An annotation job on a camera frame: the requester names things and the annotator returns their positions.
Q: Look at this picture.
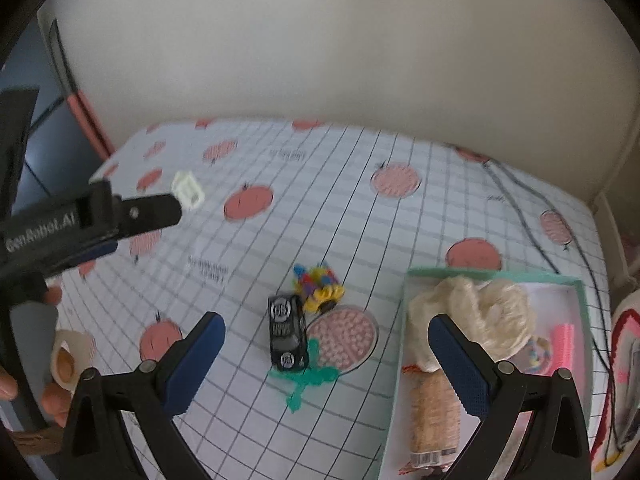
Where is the white plastic hair claw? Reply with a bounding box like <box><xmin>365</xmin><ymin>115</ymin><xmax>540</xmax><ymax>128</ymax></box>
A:
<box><xmin>170</xmin><ymin>170</ymin><xmax>205</xmax><ymax>210</ymax></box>

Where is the cream lace scrunchie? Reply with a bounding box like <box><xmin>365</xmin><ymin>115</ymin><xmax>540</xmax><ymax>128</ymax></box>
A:
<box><xmin>407</xmin><ymin>275</ymin><xmax>536</xmax><ymax>373</ymax></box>

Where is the colourful plastic block toy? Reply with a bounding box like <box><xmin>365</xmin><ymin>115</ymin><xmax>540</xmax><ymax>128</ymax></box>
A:
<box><xmin>293</xmin><ymin>261</ymin><xmax>345</xmax><ymax>314</ymax></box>

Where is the left hand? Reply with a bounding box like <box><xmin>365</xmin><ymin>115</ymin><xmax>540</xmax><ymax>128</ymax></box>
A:
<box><xmin>1</xmin><ymin>285</ymin><xmax>96</xmax><ymax>428</ymax></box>

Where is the packaged biscuit snack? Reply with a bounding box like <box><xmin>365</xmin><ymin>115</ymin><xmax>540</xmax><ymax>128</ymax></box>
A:
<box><xmin>402</xmin><ymin>365</ymin><xmax>461</xmax><ymax>474</ymax></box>

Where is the teal shallow box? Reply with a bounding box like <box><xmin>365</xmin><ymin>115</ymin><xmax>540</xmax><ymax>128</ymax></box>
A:
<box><xmin>380</xmin><ymin>268</ymin><xmax>592</xmax><ymax>479</ymax></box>

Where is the clutter pile on chair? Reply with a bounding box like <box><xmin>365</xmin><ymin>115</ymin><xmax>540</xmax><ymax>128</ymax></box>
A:
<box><xmin>591</xmin><ymin>304</ymin><xmax>639</xmax><ymax>479</ymax></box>

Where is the black toy car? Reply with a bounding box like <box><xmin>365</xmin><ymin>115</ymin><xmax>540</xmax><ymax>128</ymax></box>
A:
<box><xmin>268</xmin><ymin>292</ymin><xmax>309</xmax><ymax>373</ymax></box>

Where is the green translucent toy figure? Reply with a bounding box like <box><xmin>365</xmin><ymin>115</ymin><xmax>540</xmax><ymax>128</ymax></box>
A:
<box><xmin>269</xmin><ymin>339</ymin><xmax>341</xmax><ymax>413</ymax></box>

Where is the pomegranate print bed sheet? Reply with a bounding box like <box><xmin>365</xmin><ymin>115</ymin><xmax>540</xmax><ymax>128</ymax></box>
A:
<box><xmin>0</xmin><ymin>118</ymin><xmax>614</xmax><ymax>480</ymax></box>

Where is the white bedside shelf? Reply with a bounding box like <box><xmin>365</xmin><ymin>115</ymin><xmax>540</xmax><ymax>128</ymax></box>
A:
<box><xmin>592</xmin><ymin>193</ymin><xmax>631</xmax><ymax>287</ymax></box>

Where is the black cable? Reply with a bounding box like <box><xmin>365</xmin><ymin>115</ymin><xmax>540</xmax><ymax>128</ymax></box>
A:
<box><xmin>447</xmin><ymin>143</ymin><xmax>618</xmax><ymax>376</ymax></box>

